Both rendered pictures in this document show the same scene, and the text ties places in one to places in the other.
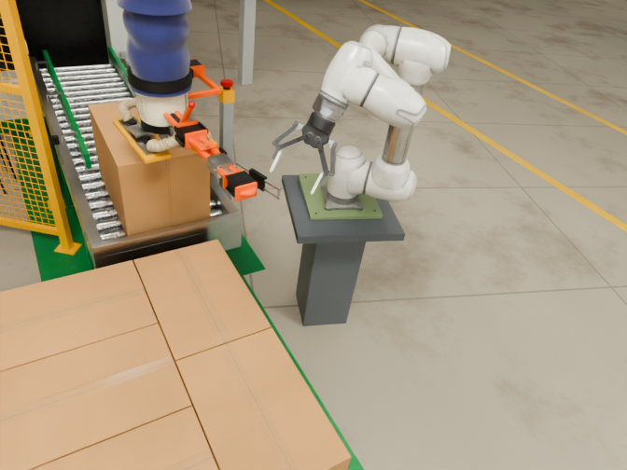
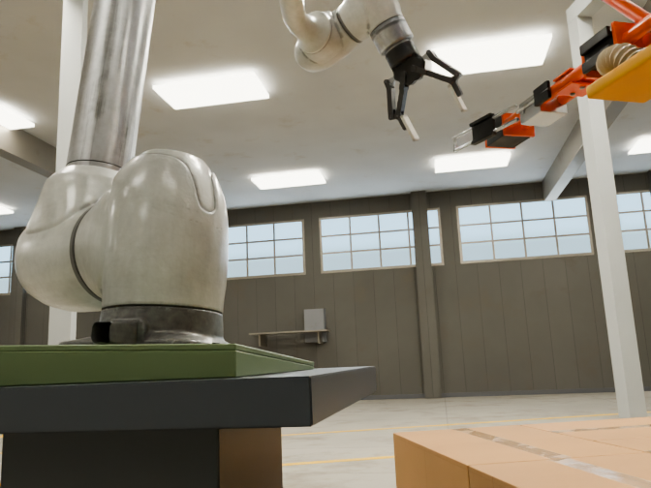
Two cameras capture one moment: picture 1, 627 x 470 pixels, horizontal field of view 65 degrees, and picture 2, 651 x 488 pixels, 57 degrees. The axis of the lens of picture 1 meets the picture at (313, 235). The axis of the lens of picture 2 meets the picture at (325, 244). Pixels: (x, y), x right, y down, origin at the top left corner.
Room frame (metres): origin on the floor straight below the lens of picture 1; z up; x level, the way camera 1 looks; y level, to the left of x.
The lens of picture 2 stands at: (2.57, 0.44, 0.76)
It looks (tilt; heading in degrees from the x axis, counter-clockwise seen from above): 11 degrees up; 207
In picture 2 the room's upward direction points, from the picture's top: 2 degrees counter-clockwise
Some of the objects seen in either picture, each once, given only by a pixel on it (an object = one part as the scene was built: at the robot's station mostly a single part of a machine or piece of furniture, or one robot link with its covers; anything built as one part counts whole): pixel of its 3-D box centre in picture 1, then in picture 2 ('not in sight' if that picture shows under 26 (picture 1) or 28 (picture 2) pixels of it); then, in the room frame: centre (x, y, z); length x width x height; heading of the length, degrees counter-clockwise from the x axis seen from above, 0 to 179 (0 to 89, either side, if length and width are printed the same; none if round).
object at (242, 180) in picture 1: (239, 185); (509, 131); (1.25, 0.25, 1.24); 0.08 x 0.07 x 0.05; 42
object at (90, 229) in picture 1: (59, 141); not in sight; (2.51, 1.60, 0.50); 2.31 x 0.05 x 0.19; 35
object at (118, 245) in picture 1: (172, 233); not in sight; (1.74, 0.66, 0.58); 0.70 x 0.03 x 0.06; 125
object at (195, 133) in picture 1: (191, 134); (619, 52); (1.52, 0.48, 1.24); 0.10 x 0.08 x 0.06; 132
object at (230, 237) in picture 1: (173, 250); not in sight; (1.74, 0.66, 0.48); 0.70 x 0.03 x 0.15; 125
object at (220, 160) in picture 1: (220, 165); (542, 108); (1.36, 0.33, 1.24); 0.07 x 0.07 x 0.04; 42
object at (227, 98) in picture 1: (226, 168); not in sight; (2.50, 0.58, 0.50); 0.07 x 0.07 x 1.00; 35
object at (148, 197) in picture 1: (149, 163); not in sight; (2.04, 0.85, 0.75); 0.60 x 0.40 x 0.40; 36
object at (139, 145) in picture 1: (140, 134); not in sight; (1.64, 0.71, 1.14); 0.34 x 0.10 x 0.05; 42
